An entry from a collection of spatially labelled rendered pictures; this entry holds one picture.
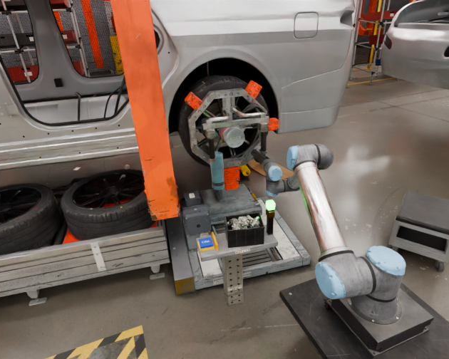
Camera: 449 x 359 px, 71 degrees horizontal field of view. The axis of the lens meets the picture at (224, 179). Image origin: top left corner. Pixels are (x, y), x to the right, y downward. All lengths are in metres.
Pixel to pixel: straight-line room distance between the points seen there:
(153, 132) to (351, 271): 1.10
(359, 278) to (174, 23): 1.66
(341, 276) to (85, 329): 1.47
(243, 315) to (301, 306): 0.45
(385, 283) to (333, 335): 0.34
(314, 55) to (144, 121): 1.30
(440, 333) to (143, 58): 1.78
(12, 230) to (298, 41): 2.15
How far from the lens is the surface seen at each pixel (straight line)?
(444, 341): 1.75
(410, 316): 1.65
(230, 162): 2.25
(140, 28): 1.55
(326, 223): 1.44
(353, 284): 1.38
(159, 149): 1.67
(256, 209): 2.54
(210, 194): 2.63
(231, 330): 1.94
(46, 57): 3.95
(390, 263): 1.44
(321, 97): 2.47
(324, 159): 1.64
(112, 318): 2.14
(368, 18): 8.09
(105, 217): 2.09
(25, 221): 2.29
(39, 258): 2.20
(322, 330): 1.61
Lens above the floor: 1.57
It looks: 28 degrees down
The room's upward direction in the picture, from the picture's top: 3 degrees counter-clockwise
